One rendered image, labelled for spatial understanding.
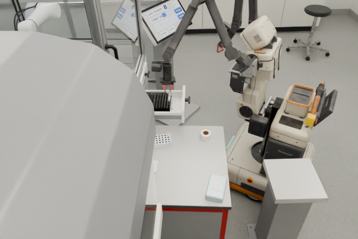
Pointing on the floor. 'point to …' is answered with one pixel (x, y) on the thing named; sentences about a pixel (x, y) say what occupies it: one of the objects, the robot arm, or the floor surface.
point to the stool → (323, 11)
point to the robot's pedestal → (286, 198)
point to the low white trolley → (191, 183)
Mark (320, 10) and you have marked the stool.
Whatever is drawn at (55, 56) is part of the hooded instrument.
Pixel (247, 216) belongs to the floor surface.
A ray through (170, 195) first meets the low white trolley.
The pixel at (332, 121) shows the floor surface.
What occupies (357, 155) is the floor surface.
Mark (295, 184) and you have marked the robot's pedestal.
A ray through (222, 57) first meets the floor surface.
